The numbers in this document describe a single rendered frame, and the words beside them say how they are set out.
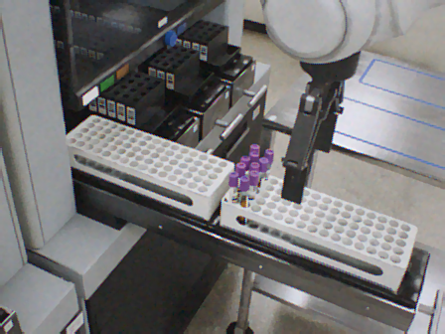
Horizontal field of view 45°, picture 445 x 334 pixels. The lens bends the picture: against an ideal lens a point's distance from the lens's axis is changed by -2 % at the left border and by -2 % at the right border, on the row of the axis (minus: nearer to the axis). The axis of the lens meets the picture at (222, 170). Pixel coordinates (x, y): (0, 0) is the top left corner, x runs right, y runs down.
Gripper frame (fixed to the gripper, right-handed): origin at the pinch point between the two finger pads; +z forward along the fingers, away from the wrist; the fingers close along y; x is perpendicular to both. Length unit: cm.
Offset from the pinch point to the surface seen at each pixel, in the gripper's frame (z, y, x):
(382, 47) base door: 81, 229, 20
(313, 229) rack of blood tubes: 8.8, -2.7, -3.3
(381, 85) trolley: 13, 55, -2
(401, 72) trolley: 12, 64, -5
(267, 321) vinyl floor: 95, 40, 11
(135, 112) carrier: 8.2, 9.7, 36.5
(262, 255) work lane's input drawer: 14.3, -6.6, 2.8
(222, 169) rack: 8.1, 2.6, 14.6
